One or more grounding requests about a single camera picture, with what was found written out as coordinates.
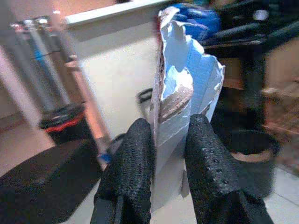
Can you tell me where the white counter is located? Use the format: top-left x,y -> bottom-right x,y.
64,0 -> 173,145

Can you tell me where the pink broom handle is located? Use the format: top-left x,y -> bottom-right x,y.
51,10 -> 112,161

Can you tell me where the blue bag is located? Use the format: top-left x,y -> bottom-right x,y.
167,2 -> 222,43

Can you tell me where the shiny metal pole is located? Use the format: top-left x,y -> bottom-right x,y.
22,20 -> 72,110

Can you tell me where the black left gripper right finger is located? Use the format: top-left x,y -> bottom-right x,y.
184,114 -> 274,224

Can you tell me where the black bucket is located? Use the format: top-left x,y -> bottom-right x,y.
223,129 -> 281,200

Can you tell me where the large black rubbish bin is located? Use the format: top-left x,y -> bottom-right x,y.
0,139 -> 105,224

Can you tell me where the torn white blue carton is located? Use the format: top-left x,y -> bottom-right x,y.
149,6 -> 226,213

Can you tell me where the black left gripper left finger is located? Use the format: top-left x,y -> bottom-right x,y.
90,118 -> 157,224

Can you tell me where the black red round base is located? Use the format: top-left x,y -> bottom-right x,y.
38,104 -> 87,142

